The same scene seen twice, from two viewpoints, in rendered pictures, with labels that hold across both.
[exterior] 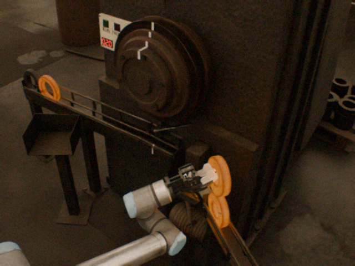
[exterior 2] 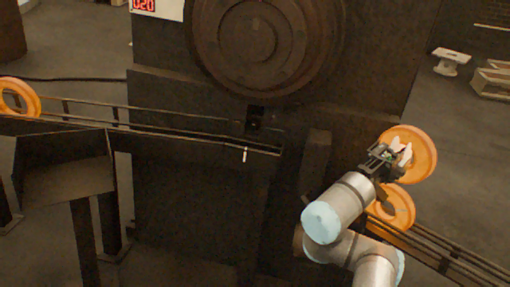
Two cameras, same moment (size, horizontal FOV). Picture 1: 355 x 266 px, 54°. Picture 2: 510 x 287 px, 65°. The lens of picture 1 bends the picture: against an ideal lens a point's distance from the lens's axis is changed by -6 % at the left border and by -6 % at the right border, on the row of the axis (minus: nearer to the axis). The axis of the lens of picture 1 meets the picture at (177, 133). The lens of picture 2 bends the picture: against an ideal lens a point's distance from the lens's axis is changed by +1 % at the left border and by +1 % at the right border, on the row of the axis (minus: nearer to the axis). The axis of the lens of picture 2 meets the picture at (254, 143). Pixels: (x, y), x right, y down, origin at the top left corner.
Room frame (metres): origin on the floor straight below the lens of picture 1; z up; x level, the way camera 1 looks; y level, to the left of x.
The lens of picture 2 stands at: (0.37, 0.61, 1.45)
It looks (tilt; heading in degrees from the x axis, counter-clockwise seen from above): 32 degrees down; 332
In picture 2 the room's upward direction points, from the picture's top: 8 degrees clockwise
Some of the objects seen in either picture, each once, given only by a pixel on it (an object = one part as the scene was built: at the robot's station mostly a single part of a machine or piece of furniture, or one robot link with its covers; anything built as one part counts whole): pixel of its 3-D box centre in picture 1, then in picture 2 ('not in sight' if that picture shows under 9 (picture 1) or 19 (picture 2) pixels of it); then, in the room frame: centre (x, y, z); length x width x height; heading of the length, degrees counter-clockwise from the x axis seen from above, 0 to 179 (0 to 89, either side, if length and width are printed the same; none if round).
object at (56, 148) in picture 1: (62, 173); (77, 233); (1.51, 0.67, 0.36); 0.26 x 0.20 x 0.72; 90
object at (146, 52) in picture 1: (142, 79); (256, 38); (1.33, 0.15, 1.11); 0.28 x 0.06 x 0.28; 55
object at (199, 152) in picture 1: (197, 165); (313, 163); (1.29, -0.10, 0.68); 0.11 x 0.08 x 0.24; 145
